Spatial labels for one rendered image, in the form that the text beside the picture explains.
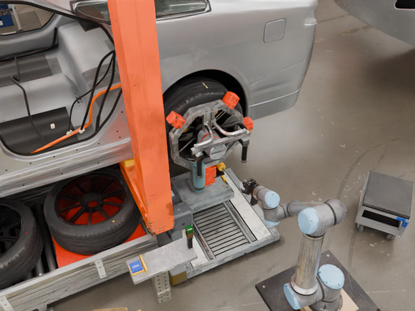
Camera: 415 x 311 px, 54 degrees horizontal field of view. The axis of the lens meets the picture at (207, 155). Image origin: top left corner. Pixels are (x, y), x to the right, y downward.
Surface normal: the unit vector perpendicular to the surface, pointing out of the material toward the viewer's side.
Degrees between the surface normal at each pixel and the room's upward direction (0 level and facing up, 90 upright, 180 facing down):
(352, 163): 0
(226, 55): 90
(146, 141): 90
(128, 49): 90
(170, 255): 0
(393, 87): 0
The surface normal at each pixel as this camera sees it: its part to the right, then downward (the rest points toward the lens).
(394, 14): -0.78, 0.42
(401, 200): 0.00, -0.73
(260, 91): 0.44, 0.61
